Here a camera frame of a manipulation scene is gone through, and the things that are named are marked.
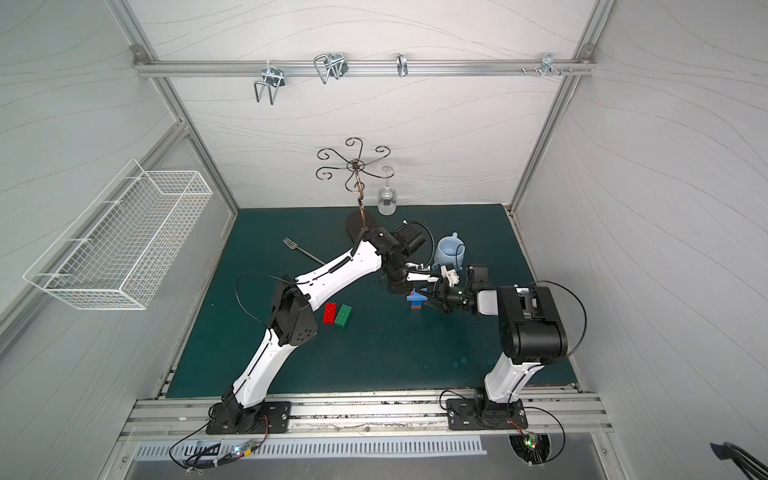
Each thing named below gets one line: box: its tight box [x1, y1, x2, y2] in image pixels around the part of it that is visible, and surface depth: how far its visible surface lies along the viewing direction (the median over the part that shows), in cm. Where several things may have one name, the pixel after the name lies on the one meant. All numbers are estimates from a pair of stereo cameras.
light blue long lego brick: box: [406, 290, 429, 301], surface depth 90 cm
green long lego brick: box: [334, 304, 352, 328], surface depth 92 cm
